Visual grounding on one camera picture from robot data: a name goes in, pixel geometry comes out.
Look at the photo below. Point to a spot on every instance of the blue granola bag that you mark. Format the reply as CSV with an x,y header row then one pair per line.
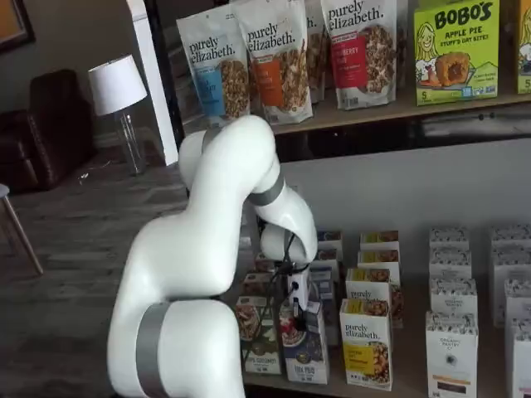
x,y
207,83

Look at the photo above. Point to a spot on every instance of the yellow Bobo's oat bites box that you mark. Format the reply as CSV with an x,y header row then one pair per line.
x,y
524,49

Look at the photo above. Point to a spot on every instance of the white shade table lamp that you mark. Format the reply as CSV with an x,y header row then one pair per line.
x,y
118,85

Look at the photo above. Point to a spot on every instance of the dark framed picture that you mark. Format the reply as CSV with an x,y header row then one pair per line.
x,y
14,20

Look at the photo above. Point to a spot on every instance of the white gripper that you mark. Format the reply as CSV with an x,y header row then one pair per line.
x,y
299,290

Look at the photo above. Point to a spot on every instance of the green Bobo's apple pie box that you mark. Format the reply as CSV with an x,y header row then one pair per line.
x,y
456,49

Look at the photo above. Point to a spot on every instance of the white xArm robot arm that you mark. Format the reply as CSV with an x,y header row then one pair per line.
x,y
186,248

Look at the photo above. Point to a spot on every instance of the black metal shelf rack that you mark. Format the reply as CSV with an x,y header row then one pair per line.
x,y
373,141

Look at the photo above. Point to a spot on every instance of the blue and white oatmeal box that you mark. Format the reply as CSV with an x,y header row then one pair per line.
x,y
329,259
329,307
307,352
329,239

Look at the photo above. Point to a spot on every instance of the stool with wooden leg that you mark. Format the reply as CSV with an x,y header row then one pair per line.
x,y
20,232

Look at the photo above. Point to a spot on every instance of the brown leather armchair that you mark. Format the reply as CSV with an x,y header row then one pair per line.
x,y
50,132

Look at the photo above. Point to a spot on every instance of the white organic pantry box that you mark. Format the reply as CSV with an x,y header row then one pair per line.
x,y
510,236
452,298
518,298
450,238
452,356
510,261
520,360
450,265

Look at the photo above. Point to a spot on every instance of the red granola bag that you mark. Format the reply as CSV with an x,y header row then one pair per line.
x,y
352,62

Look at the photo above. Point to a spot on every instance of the yellow and white granola box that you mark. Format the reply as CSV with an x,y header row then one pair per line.
x,y
379,238
379,258
367,286
365,348

